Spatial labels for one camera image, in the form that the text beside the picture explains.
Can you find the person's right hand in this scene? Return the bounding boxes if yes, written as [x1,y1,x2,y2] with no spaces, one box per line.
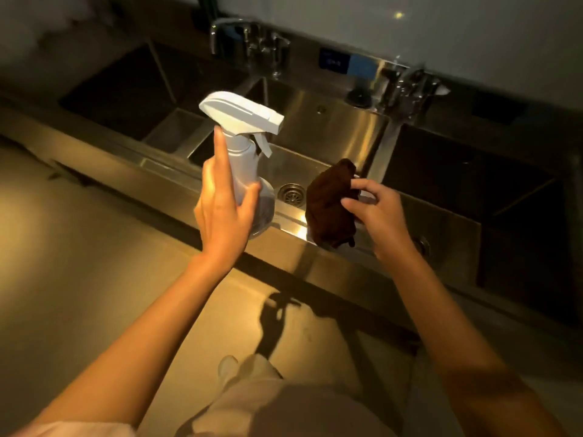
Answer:
[340,178,419,265]

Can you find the person's right forearm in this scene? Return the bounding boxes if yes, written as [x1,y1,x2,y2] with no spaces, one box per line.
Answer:
[384,249,568,437]

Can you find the chrome faucet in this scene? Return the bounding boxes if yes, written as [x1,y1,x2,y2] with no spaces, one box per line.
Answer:
[377,63,452,122]
[209,18,292,79]

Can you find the person's left forearm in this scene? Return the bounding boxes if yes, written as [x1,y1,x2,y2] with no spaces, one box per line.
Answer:
[32,254,228,429]

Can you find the small dark rectangular panel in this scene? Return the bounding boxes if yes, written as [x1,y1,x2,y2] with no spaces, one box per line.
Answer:
[470,92,530,127]
[318,46,380,81]

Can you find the person's left hand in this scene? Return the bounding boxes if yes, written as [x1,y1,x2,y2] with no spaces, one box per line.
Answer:
[193,126,263,274]

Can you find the light trousers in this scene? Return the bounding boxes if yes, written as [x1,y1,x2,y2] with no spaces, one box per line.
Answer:
[175,353,398,437]

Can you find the stainless steel sink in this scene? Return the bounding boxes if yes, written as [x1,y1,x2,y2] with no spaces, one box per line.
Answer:
[0,13,583,344]

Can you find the dark brown cleaning cloth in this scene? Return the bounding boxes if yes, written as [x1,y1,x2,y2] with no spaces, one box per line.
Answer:
[304,158,361,250]

